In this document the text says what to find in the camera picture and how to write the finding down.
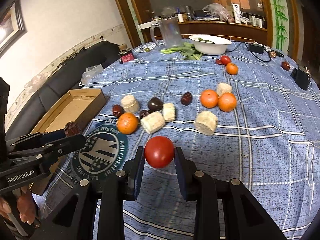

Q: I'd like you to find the far small red tomato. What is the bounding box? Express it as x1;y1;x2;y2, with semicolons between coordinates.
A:
220;55;231;66

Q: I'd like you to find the black leather sofa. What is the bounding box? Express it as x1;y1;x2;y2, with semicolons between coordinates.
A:
5;41;119;140

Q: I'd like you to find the person's left hand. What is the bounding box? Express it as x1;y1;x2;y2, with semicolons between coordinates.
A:
1;189;36;225

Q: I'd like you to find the brown cardboard box tray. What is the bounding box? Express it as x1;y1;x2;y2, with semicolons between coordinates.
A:
32;88;106;133

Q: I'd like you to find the corn piece small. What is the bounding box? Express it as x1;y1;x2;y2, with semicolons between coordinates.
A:
163;103;176;122

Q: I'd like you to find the black power adapter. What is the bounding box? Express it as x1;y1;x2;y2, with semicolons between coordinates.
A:
248;42;265;54

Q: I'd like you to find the clear plastic bag on sofa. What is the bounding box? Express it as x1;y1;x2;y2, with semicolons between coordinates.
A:
81;64;104;85

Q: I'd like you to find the pink black small box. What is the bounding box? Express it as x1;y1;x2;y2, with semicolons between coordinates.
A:
119;48;135;64

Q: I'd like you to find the black cable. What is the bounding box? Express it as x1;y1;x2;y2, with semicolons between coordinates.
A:
224;41;286;63

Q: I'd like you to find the framed wall picture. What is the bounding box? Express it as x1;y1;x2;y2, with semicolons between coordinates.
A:
0;0;27;57

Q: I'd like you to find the large red tomato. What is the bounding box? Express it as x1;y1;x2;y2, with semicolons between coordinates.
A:
144;136;175;168

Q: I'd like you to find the white carton on counter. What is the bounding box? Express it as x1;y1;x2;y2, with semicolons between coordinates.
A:
232;3;241;24

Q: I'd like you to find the blue plaid tablecloth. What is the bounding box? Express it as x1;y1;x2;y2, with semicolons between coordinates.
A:
34;44;319;239

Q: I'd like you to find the orange mandarin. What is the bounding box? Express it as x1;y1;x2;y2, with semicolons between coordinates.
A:
218;93;237;112
200;89;219;108
117;113;138;134
226;63;239;75

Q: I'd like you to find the wooden sideboard counter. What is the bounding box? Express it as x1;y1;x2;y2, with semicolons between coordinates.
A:
137;19;273;47

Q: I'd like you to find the dark date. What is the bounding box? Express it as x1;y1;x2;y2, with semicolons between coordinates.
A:
139;109;152;119

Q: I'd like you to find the plastic bag on counter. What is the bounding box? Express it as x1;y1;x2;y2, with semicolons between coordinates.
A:
202;3;235;22

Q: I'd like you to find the red date table edge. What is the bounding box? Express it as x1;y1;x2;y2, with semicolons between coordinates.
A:
281;61;291;71

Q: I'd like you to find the white bowl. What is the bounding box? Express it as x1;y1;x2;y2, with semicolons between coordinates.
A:
189;35;232;56

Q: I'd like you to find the clear glass pitcher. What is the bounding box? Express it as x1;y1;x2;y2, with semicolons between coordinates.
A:
150;17;183;49

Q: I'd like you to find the green leafy vegetable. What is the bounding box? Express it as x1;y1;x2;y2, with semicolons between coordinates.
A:
161;42;202;61

